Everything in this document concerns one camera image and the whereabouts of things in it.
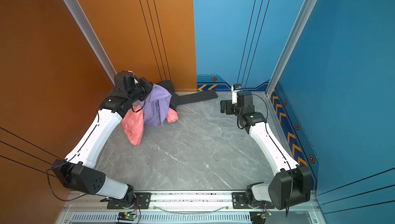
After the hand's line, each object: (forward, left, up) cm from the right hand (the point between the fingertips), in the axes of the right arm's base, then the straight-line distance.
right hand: (227, 101), depth 81 cm
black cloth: (+20, +32, -19) cm, 43 cm away
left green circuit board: (-48, +50, -26) cm, 74 cm away
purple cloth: (0, +40, -4) cm, 40 cm away
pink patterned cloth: (-6, +53, -11) cm, 55 cm away
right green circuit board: (-48, -12, -27) cm, 56 cm away
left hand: (+3, +36, +13) cm, 39 cm away
